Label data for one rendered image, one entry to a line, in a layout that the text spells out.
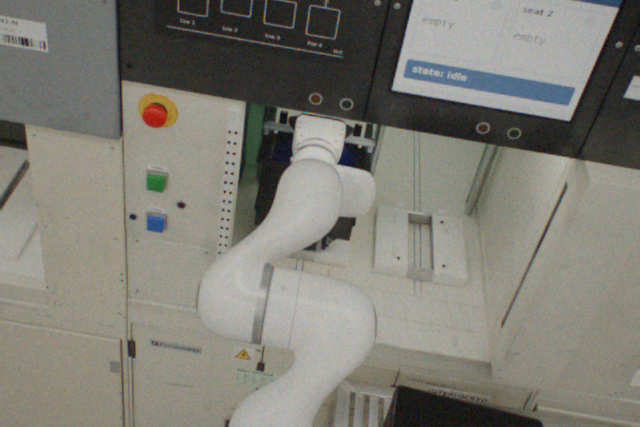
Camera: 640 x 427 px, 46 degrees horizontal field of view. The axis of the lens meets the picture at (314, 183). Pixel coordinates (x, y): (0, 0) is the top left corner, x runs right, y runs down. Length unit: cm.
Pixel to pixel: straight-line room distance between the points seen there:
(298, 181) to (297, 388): 26
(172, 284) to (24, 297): 33
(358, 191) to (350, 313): 38
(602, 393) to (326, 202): 95
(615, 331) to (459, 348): 31
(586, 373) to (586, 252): 40
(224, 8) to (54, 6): 26
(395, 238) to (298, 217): 85
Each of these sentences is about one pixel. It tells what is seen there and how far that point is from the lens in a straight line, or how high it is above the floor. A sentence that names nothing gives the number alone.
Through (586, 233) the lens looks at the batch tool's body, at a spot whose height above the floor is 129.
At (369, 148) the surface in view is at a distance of 160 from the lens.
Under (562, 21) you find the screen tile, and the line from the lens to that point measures 115.
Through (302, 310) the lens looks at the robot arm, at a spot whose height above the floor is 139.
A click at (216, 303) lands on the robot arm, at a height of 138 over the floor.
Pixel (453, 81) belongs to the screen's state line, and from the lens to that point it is 118.
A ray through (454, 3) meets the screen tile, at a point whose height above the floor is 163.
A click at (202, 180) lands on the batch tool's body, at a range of 134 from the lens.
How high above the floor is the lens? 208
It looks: 39 degrees down
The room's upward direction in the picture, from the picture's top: 10 degrees clockwise
